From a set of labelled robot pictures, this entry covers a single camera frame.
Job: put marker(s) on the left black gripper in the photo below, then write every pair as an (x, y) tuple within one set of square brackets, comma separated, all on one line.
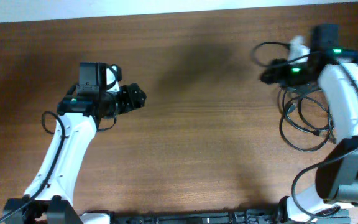
[(132, 100)]

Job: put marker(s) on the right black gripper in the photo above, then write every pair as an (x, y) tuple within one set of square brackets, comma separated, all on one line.
[(278, 74)]

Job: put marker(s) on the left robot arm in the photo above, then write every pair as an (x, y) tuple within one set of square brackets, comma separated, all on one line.
[(97, 95)]

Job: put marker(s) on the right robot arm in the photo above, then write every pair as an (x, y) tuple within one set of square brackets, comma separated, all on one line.
[(327, 67)]

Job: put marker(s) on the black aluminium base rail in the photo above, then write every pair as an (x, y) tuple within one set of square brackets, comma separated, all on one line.
[(197, 217)]

